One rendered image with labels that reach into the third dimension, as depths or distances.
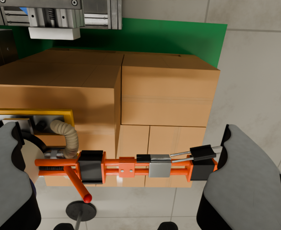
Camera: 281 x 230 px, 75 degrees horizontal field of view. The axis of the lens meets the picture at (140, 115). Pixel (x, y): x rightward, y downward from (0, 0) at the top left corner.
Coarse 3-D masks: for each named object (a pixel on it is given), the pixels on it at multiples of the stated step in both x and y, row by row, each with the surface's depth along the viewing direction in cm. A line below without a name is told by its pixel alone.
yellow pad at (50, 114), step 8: (0, 112) 61; (8, 112) 61; (16, 112) 61; (24, 112) 61; (32, 112) 61; (40, 112) 61; (48, 112) 62; (56, 112) 62; (64, 112) 62; (72, 112) 63; (0, 120) 62; (32, 120) 62; (40, 120) 62; (48, 120) 62; (64, 120) 63; (72, 120) 64; (32, 128) 64; (40, 128) 61; (48, 128) 64
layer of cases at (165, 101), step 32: (96, 64) 107; (128, 64) 111; (160, 64) 116; (192, 64) 122; (128, 96) 116; (160, 96) 117; (192, 96) 118; (128, 128) 127; (160, 128) 128; (192, 128) 129
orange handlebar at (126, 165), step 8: (40, 160) 57; (48, 160) 57; (56, 160) 57; (64, 160) 57; (72, 160) 57; (112, 160) 58; (120, 160) 58; (128, 160) 58; (112, 168) 60; (120, 168) 58; (128, 168) 58; (136, 168) 60; (144, 168) 60; (176, 168) 61; (184, 168) 61; (120, 176) 59; (128, 176) 59
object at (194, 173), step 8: (192, 160) 59; (200, 160) 59; (208, 160) 59; (192, 168) 57; (200, 168) 58; (208, 168) 58; (216, 168) 58; (192, 176) 59; (200, 176) 59; (208, 176) 59
